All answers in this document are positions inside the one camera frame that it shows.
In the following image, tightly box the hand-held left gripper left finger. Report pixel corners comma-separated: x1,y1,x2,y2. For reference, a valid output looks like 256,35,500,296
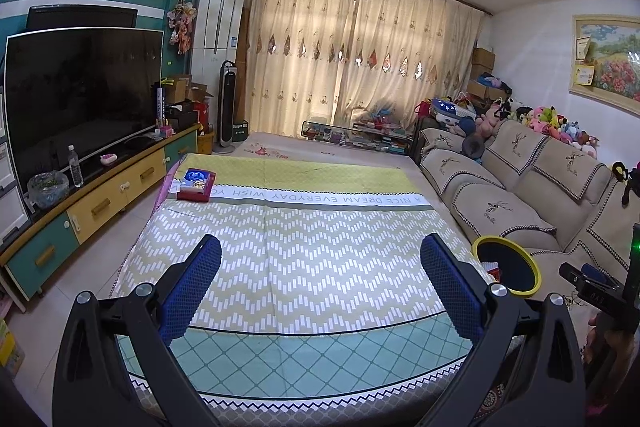
51,234,223,427

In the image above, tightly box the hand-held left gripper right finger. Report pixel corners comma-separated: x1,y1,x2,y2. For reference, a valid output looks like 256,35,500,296
415,233,586,427

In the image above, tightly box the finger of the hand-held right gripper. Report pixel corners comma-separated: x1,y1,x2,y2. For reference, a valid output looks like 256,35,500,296
558,261,587,297
580,263,612,283

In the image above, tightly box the yellow rimmed dark trash bin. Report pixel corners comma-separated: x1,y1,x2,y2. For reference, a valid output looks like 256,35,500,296
471,235,542,298

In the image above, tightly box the person's right hand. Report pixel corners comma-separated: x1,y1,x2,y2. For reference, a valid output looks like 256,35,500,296
585,313,640,408

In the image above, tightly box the beige covered sofa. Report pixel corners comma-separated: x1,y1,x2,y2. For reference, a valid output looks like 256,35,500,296
412,117,640,323

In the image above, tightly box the black yellow plush toy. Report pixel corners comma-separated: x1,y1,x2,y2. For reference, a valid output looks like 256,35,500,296
610,161,640,208

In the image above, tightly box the red blue tissue pack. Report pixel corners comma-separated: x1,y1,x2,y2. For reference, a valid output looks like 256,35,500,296
176,168,217,202

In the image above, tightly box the green yellow television cabinet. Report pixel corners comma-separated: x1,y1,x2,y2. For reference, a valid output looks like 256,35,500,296
0,124,201,303

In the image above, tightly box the green patterned tablecloth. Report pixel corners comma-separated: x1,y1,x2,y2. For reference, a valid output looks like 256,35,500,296
112,152,488,408

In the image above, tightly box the pile of plush toys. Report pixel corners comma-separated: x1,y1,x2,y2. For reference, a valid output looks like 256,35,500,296
450,92,601,160

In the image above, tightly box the clear water bottle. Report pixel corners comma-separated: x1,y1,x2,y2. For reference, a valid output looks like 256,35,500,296
67,145,84,188

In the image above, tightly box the glass bowl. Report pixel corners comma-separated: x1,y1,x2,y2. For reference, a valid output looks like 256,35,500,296
27,171,70,210

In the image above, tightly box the glass coffee table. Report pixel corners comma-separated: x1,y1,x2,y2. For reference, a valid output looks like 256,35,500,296
301,119,418,154

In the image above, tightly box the blue white star bag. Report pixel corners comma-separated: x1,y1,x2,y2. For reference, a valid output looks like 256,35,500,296
430,98,477,125

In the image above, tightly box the black white printed box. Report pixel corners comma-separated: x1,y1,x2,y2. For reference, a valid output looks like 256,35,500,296
151,86,168,128

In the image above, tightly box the black tower fan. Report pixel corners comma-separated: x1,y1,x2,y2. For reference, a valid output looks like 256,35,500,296
218,61,240,154

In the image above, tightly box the open cardboard box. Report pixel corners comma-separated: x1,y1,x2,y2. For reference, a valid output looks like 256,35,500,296
167,74,213,105

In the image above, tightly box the large black television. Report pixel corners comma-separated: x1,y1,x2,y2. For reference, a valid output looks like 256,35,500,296
4,28,165,194

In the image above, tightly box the framed flower painting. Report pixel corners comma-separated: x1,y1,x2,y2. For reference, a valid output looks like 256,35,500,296
568,14,640,102

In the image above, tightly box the stack of cardboard boxes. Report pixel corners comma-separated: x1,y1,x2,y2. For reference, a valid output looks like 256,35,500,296
467,48,508,102

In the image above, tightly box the beige embroidered curtain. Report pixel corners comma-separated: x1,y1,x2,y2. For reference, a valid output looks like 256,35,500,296
335,0,486,145
240,0,358,138

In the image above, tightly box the white standing air conditioner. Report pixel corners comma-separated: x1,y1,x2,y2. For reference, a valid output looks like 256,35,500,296
191,0,247,138

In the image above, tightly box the black screen behind television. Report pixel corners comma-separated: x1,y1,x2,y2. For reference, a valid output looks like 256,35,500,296
26,5,138,32

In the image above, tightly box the hanging colourful wall decoration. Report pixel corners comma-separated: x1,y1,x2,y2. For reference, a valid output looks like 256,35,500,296
167,0,198,55

